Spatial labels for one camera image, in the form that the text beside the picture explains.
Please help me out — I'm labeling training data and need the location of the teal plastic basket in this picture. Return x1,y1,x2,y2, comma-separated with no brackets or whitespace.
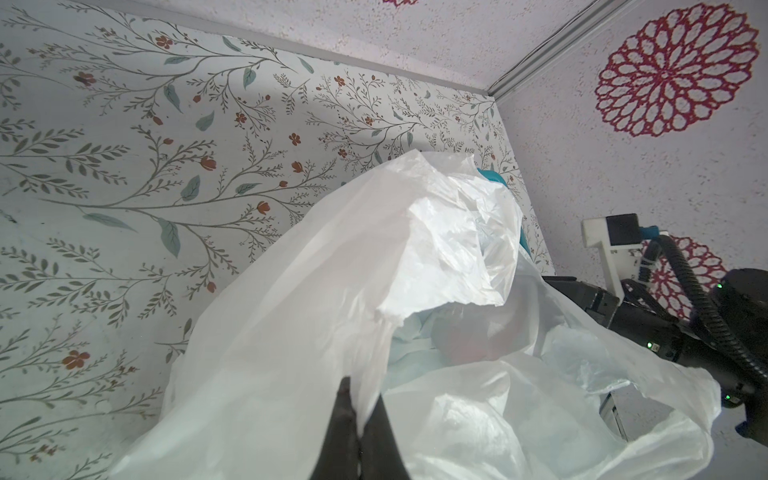
476,168,534,259

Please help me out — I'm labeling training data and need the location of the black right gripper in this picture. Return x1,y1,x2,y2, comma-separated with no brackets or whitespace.
543,276,620,327

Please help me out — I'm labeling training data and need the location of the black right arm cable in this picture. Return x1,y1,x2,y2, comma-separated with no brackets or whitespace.
638,233,768,388

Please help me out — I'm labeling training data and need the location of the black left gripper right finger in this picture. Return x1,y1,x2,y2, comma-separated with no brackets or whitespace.
359,396,410,480

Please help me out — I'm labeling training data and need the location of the white plastic bag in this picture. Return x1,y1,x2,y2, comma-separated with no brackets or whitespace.
110,151,721,479

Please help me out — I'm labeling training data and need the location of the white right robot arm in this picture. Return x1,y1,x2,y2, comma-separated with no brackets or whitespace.
545,268,767,445

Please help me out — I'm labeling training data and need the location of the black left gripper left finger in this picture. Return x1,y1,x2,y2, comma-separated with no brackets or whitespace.
310,377,360,480

